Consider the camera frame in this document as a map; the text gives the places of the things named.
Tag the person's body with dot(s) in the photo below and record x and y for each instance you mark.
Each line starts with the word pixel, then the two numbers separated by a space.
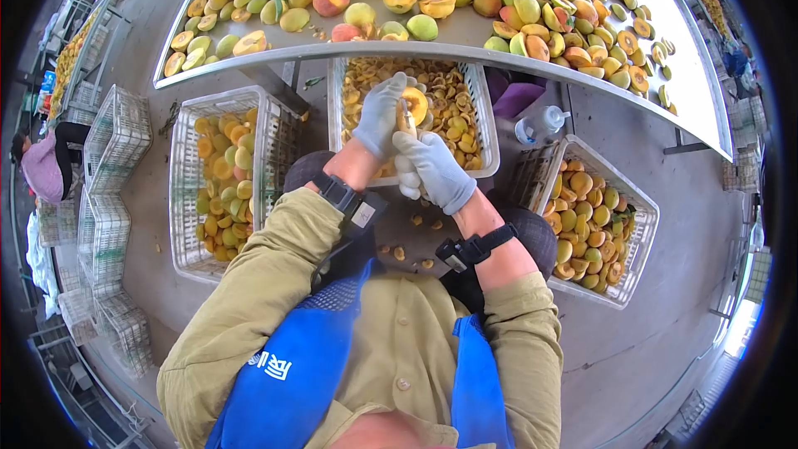
pixel 399 349

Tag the person's left fingers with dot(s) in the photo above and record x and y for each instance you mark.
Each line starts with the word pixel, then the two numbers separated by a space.
pixel 391 88

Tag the stack of empty white crates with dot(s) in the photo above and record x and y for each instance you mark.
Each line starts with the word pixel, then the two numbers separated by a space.
pixel 115 137

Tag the white crate of pitted halves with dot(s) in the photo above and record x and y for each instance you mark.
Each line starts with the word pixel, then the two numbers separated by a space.
pixel 483 112

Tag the small pitting knife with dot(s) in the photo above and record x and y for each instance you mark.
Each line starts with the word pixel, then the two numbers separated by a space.
pixel 406 117

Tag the long metal sorting table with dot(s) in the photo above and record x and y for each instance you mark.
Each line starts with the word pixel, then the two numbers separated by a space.
pixel 461 53

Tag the peach half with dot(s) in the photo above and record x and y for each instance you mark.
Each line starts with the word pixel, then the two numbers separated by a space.
pixel 416 105

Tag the white crate of mixed halves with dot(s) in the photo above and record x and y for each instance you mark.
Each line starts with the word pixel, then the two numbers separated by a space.
pixel 642 243

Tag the person's left hand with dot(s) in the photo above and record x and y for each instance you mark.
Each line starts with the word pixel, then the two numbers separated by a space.
pixel 377 118

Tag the person's right hand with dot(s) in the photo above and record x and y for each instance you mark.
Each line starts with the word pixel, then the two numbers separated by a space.
pixel 439 171

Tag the green leaf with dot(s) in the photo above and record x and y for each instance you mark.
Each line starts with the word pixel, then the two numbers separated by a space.
pixel 313 82

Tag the black wrist band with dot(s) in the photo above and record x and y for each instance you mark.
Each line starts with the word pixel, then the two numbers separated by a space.
pixel 340 194
pixel 477 248

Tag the white crate of unpitted halves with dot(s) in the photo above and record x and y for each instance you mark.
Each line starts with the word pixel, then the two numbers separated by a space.
pixel 187 199

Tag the clear plastic water bottle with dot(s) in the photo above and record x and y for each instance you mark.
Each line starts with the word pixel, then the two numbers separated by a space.
pixel 536 128

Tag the purple stool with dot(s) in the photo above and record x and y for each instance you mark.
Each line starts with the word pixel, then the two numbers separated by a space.
pixel 514 96

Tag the person's right fingers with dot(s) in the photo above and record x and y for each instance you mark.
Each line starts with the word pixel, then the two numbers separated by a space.
pixel 409 141

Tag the distant table with peaches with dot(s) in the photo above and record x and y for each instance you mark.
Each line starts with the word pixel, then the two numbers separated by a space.
pixel 72 59
pixel 707 3

